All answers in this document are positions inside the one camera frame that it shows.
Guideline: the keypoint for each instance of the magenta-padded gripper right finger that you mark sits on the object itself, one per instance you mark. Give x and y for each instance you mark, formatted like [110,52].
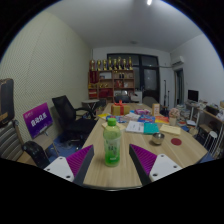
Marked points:
[146,160]

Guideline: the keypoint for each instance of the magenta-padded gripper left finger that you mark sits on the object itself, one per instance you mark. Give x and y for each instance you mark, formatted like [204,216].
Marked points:
[76,161]

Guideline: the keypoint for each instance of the green tea plastic bottle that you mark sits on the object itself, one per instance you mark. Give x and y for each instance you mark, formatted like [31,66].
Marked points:
[112,146]

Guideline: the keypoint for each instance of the small steel cup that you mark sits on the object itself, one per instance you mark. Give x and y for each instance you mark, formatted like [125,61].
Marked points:
[158,139]

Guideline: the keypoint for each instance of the teal book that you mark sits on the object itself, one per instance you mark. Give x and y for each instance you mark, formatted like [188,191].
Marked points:
[151,128]

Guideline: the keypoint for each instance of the white printed booklet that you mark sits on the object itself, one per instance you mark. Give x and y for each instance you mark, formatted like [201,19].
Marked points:
[134,127]

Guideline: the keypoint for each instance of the pale yellow paper pad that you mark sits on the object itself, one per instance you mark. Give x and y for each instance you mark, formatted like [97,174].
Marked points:
[170,129]

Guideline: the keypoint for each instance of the blue printed book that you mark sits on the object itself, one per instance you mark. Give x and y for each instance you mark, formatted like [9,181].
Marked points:
[146,119]

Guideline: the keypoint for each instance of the beige flat block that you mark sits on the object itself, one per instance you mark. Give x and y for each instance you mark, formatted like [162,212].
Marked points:
[122,126]

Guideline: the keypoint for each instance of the orange book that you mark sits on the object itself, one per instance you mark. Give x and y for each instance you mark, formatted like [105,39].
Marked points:
[162,119]

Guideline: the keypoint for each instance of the black office chair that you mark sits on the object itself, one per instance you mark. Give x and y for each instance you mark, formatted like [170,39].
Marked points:
[70,116]

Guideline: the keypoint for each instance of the pink wrapped pack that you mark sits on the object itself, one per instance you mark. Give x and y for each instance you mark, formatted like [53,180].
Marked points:
[142,112]

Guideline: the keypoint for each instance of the colourful printed book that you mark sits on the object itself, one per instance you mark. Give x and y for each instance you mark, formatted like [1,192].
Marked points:
[120,119]

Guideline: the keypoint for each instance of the tan carton box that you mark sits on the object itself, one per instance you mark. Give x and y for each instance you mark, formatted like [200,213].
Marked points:
[156,109]

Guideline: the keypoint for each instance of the pink flower bouquet pot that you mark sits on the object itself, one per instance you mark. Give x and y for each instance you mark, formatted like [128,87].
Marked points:
[174,114]

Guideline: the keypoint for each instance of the purple sign board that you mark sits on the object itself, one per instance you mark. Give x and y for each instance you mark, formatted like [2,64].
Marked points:
[37,120]

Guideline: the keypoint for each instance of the yellow gift box red ribbon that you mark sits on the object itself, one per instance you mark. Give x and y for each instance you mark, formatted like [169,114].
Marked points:
[120,109]

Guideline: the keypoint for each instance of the pile of books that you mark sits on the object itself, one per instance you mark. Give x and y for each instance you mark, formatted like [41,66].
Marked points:
[181,111]

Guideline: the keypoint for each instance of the brown wooden stool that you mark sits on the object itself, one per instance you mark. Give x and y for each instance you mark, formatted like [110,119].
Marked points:
[203,128]

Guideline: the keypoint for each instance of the black tripod stand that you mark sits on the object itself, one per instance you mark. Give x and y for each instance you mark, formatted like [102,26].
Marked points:
[164,93]

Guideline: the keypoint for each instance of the striped high-back chair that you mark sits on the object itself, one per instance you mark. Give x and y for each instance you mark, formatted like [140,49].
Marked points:
[8,140]

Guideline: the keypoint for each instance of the long wooden side desk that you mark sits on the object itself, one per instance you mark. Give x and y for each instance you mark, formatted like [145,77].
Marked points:
[208,115]

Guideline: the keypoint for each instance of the computer monitor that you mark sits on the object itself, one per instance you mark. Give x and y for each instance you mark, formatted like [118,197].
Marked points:
[193,95]

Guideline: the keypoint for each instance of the black case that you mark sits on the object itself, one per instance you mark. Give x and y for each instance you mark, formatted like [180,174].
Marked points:
[212,110]

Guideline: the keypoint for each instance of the dark glass door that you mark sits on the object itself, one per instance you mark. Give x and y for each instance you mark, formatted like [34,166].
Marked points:
[148,76]

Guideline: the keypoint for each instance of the wooden shelf unit with trophies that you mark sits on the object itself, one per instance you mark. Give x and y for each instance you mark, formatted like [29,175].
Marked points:
[111,78]

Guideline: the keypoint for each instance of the ceiling light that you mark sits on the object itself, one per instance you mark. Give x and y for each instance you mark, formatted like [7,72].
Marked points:
[149,2]

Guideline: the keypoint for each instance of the white wall air conditioner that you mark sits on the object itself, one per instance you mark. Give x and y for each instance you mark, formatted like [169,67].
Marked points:
[178,61]

